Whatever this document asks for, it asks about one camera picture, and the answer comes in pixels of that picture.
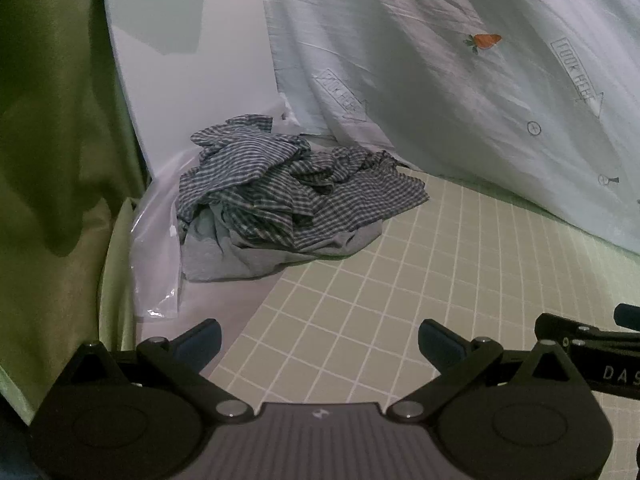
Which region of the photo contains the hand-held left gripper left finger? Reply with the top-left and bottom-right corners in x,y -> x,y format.
65,317 -> 256,423

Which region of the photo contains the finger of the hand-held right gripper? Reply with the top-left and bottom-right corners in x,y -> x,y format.
534,312 -> 640,350
613,303 -> 640,332

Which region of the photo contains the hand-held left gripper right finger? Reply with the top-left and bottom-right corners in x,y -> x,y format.
387,317 -> 586,423

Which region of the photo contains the blue plaid shirt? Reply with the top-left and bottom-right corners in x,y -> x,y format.
176,115 -> 431,252

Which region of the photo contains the grey garment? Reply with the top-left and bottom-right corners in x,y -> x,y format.
180,204 -> 386,283

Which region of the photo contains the clear plastic bag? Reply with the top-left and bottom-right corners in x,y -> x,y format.
127,150 -> 201,322

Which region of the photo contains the green curtain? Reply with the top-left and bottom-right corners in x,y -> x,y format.
0,0 -> 151,423

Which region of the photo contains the pale printed bed sheet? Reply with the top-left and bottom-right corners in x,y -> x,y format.
257,0 -> 640,252

